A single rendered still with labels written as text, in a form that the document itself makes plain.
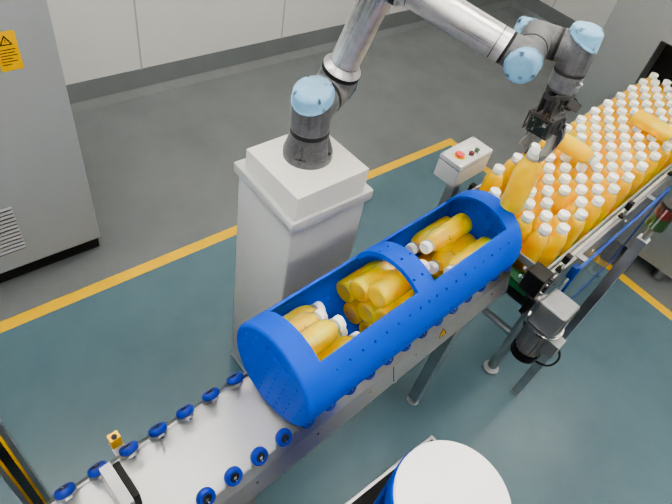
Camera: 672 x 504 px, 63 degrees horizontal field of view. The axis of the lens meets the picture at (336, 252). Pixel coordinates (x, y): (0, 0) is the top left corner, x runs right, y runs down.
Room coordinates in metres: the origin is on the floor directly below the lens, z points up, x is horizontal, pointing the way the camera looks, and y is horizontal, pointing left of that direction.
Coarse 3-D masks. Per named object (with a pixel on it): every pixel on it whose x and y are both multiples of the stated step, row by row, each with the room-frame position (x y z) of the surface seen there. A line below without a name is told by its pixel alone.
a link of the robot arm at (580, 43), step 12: (576, 24) 1.30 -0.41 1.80; (588, 24) 1.31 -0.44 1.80; (564, 36) 1.29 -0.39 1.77; (576, 36) 1.27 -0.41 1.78; (588, 36) 1.26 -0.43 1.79; (600, 36) 1.27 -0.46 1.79; (564, 48) 1.27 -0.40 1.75; (576, 48) 1.27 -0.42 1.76; (588, 48) 1.26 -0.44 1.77; (564, 60) 1.27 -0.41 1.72; (576, 60) 1.26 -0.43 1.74; (588, 60) 1.27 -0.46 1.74; (564, 72) 1.27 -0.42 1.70; (576, 72) 1.26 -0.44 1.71
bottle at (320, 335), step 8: (320, 320) 0.79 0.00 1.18; (328, 320) 0.80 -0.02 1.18; (336, 320) 0.81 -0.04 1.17; (312, 328) 0.76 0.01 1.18; (320, 328) 0.76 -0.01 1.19; (328, 328) 0.77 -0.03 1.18; (336, 328) 0.78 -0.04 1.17; (304, 336) 0.73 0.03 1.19; (312, 336) 0.73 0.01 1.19; (320, 336) 0.74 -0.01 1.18; (328, 336) 0.75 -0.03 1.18; (336, 336) 0.77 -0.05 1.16; (312, 344) 0.72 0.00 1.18; (320, 344) 0.73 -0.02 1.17; (328, 344) 0.74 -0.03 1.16; (320, 352) 0.72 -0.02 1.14
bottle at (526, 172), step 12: (516, 168) 1.29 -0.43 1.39; (528, 168) 1.28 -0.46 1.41; (540, 168) 1.29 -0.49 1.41; (516, 180) 1.28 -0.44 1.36; (528, 180) 1.27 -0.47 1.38; (504, 192) 1.30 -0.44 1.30; (516, 192) 1.27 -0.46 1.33; (528, 192) 1.27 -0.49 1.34; (504, 204) 1.28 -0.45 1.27; (516, 204) 1.26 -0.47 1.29
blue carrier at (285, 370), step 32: (480, 192) 1.37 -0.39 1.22; (416, 224) 1.28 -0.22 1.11; (480, 224) 1.36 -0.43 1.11; (512, 224) 1.27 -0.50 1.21; (384, 256) 1.01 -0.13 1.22; (416, 256) 1.26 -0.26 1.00; (480, 256) 1.12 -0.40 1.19; (512, 256) 1.22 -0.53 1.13; (320, 288) 0.96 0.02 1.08; (416, 288) 0.93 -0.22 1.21; (448, 288) 0.99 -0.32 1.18; (480, 288) 1.11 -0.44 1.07; (256, 320) 0.73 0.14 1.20; (384, 320) 0.82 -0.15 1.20; (416, 320) 0.87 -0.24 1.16; (256, 352) 0.69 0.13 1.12; (288, 352) 0.65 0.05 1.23; (352, 352) 0.71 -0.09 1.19; (384, 352) 0.77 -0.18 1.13; (256, 384) 0.69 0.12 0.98; (288, 384) 0.62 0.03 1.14; (320, 384) 0.62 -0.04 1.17; (352, 384) 0.68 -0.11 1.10; (288, 416) 0.61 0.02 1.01
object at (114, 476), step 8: (120, 464) 0.39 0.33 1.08; (104, 472) 0.36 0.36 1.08; (112, 472) 0.37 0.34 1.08; (120, 472) 0.37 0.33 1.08; (104, 480) 0.36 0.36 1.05; (112, 480) 0.35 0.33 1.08; (120, 480) 0.36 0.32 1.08; (128, 480) 0.36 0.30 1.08; (112, 488) 0.34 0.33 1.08; (120, 488) 0.34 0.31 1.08; (128, 488) 0.35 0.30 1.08; (136, 488) 0.35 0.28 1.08; (112, 496) 0.35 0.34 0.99; (120, 496) 0.33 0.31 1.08; (128, 496) 0.33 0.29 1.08; (136, 496) 0.34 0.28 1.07
